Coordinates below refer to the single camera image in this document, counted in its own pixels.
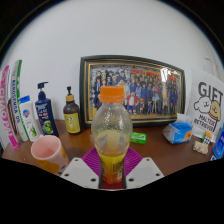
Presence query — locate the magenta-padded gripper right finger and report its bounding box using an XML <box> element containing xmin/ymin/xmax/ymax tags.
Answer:
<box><xmin>121</xmin><ymin>147</ymin><xmax>165</xmax><ymax>190</ymax></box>

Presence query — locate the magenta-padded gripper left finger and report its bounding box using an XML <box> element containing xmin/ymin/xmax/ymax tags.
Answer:
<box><xmin>60</xmin><ymin>147</ymin><xmax>104</xmax><ymax>190</ymax></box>

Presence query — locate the orange juice bottle orange cap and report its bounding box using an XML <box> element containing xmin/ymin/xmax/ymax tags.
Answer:
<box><xmin>90</xmin><ymin>85</ymin><xmax>134</xmax><ymax>185</ymax></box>

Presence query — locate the pink and yellow mug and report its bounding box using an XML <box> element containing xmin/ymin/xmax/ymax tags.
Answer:
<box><xmin>30</xmin><ymin>134</ymin><xmax>71</xmax><ymax>176</ymax></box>

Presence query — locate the small green packet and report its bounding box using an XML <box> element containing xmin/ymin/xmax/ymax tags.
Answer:
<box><xmin>129</xmin><ymin>131</ymin><xmax>148</xmax><ymax>145</ymax></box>

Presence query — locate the brown pump bottle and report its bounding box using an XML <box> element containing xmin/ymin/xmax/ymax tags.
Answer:
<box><xmin>62</xmin><ymin>86</ymin><xmax>82</xmax><ymax>135</ymax></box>

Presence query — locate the blue tissue pack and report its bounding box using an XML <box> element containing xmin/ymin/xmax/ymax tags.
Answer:
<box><xmin>162</xmin><ymin>113</ymin><xmax>194</xmax><ymax>145</ymax></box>

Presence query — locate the small beige snack packet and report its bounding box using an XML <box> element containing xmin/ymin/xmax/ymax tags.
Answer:
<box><xmin>192</xmin><ymin>139</ymin><xmax>210</xmax><ymax>155</ymax></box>

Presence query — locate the dark blue pump bottle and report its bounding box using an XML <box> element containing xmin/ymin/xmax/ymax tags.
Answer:
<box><xmin>34</xmin><ymin>81</ymin><xmax>60</xmax><ymax>138</ymax></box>

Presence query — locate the white lotion bottle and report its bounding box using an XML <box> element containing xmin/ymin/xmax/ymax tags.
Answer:
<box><xmin>18</xmin><ymin>95</ymin><xmax>42</xmax><ymax>143</ymax></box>

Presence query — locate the blue detergent bottle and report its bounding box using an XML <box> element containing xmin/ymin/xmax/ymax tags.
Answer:
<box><xmin>212</xmin><ymin>124</ymin><xmax>224</xmax><ymax>161</ymax></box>

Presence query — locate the framed group photo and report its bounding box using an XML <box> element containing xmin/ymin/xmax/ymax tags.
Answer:
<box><xmin>79</xmin><ymin>54</ymin><xmax>186</xmax><ymax>128</ymax></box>

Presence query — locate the white printed paper gift bag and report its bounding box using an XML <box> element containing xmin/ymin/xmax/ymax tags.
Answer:
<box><xmin>185</xmin><ymin>58</ymin><xmax>224</xmax><ymax>144</ymax></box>

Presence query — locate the tall pink and white box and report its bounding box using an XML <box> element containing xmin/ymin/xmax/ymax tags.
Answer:
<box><xmin>0</xmin><ymin>64</ymin><xmax>21</xmax><ymax>150</ymax></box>

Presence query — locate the tall white and green box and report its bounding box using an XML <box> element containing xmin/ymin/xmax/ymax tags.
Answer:
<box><xmin>8</xmin><ymin>59</ymin><xmax>29</xmax><ymax>143</ymax></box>

